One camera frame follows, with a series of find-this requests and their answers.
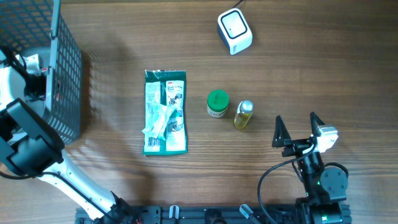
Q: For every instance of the green lid small jar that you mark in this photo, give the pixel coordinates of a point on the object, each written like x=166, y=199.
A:
x=217, y=103

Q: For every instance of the white barcode scanner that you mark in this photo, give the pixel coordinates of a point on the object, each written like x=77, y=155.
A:
x=234, y=31

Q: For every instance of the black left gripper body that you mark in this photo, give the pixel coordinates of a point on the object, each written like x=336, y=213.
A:
x=35, y=86

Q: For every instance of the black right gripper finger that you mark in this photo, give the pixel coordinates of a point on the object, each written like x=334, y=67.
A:
x=281, y=135
x=315, y=121

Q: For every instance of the dark grey mesh basket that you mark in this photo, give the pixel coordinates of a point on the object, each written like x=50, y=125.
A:
x=38, y=28

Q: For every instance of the green 3M sponge packet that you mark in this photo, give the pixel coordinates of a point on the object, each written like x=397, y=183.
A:
x=165, y=133

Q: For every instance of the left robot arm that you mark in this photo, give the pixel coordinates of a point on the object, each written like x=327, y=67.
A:
x=30, y=149

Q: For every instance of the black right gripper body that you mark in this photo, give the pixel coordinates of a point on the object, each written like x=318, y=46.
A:
x=296, y=149

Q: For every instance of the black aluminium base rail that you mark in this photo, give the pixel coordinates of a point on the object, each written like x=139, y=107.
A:
x=281, y=213

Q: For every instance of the yellow oil bottle silver cap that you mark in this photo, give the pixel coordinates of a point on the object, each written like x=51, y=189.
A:
x=243, y=114

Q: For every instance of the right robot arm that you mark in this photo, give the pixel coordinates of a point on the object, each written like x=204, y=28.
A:
x=325, y=183

